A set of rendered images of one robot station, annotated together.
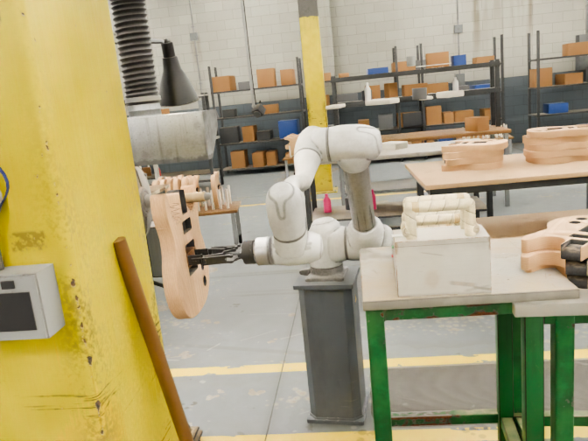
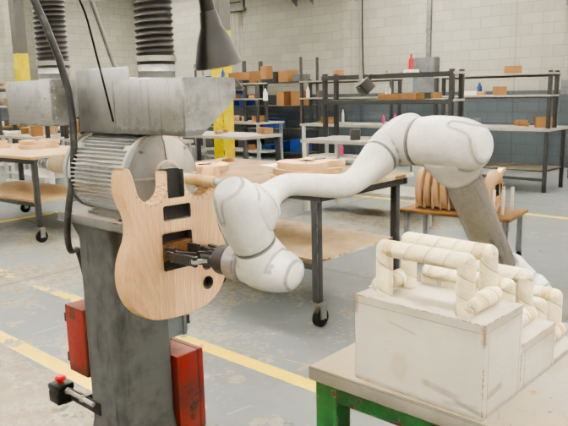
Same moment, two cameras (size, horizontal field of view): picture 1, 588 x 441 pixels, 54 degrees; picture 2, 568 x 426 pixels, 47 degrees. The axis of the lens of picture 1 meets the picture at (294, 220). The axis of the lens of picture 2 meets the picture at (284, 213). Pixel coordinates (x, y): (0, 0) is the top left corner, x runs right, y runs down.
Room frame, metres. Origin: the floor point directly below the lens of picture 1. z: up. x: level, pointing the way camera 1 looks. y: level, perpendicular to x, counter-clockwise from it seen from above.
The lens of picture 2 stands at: (0.56, -0.87, 1.49)
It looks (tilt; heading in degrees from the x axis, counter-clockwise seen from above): 11 degrees down; 35
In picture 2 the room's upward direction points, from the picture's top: 1 degrees counter-clockwise
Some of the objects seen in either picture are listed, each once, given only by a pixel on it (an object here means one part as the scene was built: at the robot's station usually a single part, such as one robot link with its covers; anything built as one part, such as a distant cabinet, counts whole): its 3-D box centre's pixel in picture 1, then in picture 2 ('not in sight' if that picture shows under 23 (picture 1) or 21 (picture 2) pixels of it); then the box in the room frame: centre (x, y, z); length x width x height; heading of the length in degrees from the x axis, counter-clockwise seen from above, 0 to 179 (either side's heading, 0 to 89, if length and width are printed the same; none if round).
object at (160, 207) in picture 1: (163, 210); (128, 188); (1.64, 0.38, 1.26); 0.07 x 0.04 x 0.10; 173
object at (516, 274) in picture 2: (431, 213); (485, 269); (1.86, -0.46, 1.12); 0.20 x 0.03 x 0.03; 81
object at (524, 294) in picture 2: not in sight; (524, 299); (1.84, -0.54, 1.07); 0.03 x 0.03 x 0.09
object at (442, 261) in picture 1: (440, 260); (435, 341); (1.66, -0.43, 1.02); 0.27 x 0.15 x 0.17; 82
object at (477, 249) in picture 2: (436, 199); (447, 246); (1.70, -0.44, 1.20); 0.20 x 0.03 x 0.03; 81
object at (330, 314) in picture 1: (333, 343); not in sight; (2.58, -0.13, 0.35); 0.28 x 0.28 x 0.70; 76
